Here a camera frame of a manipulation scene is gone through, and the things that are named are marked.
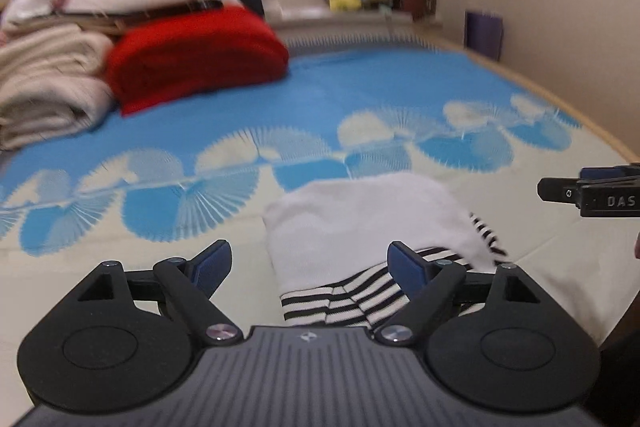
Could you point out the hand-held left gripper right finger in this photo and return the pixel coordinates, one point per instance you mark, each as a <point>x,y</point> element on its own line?
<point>406,269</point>

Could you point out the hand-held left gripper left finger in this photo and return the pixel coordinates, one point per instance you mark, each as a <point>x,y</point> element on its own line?
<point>212,267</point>

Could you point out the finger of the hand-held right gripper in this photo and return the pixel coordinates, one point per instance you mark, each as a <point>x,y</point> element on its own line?
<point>557,192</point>
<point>607,172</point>

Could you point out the black white striped small garment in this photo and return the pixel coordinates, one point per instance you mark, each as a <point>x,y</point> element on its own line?
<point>360,217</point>

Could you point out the purple paper bag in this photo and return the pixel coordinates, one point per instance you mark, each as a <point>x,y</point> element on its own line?
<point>484,34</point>

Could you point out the blue printed bedsheet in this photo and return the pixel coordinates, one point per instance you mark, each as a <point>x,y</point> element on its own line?
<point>350,87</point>

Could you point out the red folded blanket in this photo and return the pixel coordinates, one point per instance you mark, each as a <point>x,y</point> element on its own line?
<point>195,52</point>

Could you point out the grey patterned mattress cover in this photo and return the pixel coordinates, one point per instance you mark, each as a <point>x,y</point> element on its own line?
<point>350,38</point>

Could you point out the cream folded blanket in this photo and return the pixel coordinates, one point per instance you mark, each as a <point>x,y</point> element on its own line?
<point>45,82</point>

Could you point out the dark patterned folded cloth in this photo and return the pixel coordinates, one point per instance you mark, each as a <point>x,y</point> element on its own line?
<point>145,14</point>

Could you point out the wooden bed frame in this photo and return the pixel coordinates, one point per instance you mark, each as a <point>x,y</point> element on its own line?
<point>530,81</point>

